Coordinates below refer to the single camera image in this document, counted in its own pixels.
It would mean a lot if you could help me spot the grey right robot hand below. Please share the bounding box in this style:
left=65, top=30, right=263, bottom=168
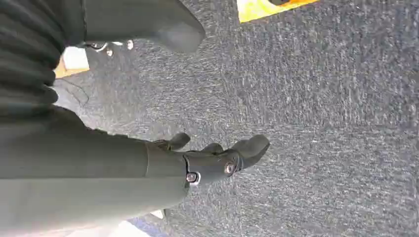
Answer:
left=0, top=0, right=271, bottom=236

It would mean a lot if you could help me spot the right arm ribbed grey sleeve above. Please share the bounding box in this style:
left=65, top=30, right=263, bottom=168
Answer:
left=0, top=0, right=86, bottom=123

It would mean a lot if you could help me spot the yellow sheet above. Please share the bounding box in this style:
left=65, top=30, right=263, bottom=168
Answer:
left=236, top=0, right=320, bottom=24

